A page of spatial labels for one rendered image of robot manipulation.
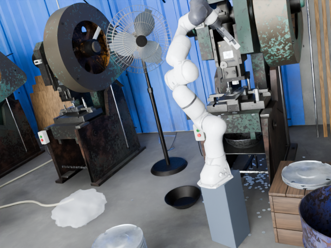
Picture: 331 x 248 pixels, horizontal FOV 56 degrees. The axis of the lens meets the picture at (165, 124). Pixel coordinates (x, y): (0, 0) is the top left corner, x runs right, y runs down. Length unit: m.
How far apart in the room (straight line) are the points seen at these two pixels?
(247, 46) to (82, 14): 1.57
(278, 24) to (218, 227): 1.26
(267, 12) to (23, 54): 4.23
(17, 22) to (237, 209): 4.45
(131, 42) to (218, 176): 1.51
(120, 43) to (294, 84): 1.90
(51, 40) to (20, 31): 2.62
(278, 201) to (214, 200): 0.36
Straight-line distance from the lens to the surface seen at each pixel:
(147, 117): 4.35
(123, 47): 2.82
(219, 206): 1.95
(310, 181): 1.94
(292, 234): 2.04
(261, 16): 2.00
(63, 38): 2.89
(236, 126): 2.38
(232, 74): 2.40
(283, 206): 1.94
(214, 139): 1.76
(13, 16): 5.53
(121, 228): 1.94
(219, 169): 1.83
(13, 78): 4.67
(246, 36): 2.32
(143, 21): 2.83
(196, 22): 1.89
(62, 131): 3.40
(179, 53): 1.68
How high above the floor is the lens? 1.36
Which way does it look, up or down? 17 degrees down
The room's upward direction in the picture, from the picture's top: 13 degrees counter-clockwise
